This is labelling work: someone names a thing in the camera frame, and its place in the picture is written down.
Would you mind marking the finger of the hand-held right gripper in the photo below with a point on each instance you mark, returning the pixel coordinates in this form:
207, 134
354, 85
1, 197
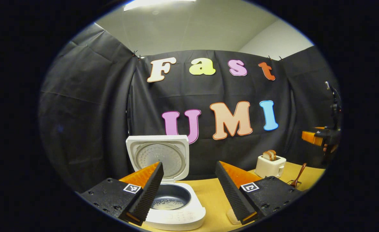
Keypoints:
311, 137

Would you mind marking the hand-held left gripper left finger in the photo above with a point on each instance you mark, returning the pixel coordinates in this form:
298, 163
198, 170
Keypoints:
147, 196

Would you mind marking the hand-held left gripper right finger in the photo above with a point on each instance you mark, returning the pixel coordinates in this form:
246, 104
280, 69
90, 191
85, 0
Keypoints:
232, 193

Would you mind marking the white rice heap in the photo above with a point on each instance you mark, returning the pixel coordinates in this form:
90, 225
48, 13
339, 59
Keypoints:
168, 203

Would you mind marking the white rice cooker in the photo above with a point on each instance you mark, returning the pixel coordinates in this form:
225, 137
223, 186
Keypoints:
176, 219

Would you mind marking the brown wooden spoon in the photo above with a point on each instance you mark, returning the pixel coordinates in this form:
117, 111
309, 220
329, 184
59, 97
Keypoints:
298, 175

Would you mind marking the metal chopstick holder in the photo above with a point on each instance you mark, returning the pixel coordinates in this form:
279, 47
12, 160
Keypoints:
299, 185

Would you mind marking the toasted bread slice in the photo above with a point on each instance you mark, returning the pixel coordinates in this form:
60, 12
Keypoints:
266, 156
273, 154

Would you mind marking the white toaster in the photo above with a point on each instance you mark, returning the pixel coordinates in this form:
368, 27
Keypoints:
270, 169

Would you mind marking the black backdrop cloth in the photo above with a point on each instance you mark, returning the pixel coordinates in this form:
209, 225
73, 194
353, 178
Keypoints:
89, 112

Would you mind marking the ceiling light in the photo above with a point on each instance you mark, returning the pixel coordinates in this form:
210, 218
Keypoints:
157, 4

